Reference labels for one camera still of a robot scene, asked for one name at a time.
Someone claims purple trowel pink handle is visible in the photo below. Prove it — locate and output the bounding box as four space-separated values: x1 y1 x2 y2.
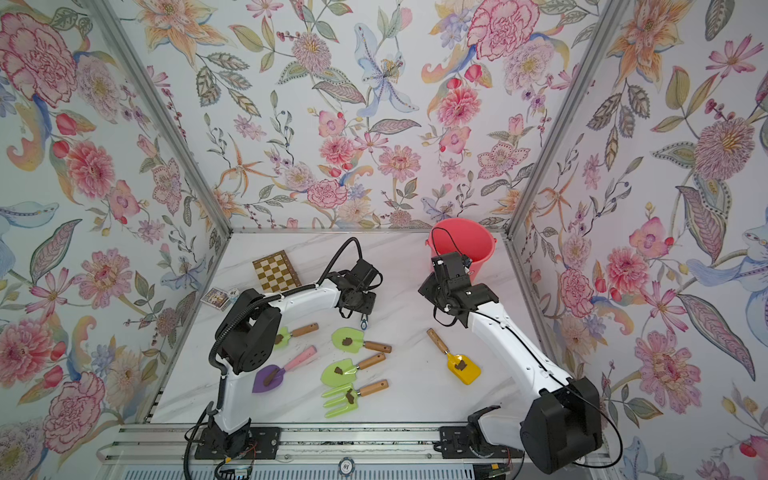
251 346 317 394

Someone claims green hand fork wooden handle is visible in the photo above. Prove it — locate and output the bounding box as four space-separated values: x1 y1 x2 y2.
322 380 389 419

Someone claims green trowel upper middle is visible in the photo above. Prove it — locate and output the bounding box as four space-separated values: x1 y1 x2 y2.
331 327 392 353

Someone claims green trowel lower middle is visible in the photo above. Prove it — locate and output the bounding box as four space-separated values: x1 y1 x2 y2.
321 353 386 387

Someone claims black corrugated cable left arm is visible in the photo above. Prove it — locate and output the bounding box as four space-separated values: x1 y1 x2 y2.
208 236 365 373

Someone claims small card box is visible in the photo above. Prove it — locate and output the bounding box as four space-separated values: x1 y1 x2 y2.
201 287 231 311

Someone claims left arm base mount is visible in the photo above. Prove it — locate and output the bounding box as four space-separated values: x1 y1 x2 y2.
193 425 282 460

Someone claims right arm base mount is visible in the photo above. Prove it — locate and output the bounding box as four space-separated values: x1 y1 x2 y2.
433 425 523 461

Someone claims green trowel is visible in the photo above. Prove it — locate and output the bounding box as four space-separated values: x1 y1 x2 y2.
321 353 386 387
274 323 319 349
331 327 392 353

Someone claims aluminium front rail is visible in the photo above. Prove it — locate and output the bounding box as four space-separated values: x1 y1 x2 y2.
95 421 619 480

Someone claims green trowel far left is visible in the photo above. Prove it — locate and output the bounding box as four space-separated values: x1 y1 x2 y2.
274 323 319 349

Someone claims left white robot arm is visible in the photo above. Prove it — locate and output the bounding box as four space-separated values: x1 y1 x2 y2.
208 259 383 435

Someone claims pink plastic bucket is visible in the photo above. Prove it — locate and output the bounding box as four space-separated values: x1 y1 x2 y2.
426 218 497 282

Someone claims wooden chessboard box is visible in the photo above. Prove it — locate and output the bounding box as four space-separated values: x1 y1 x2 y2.
252 250 302 293

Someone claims yellow trowel wooden handle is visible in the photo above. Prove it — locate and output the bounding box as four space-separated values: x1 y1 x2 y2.
427 329 482 385

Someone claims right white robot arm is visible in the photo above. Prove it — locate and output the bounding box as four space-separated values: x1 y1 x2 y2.
419 252 603 474

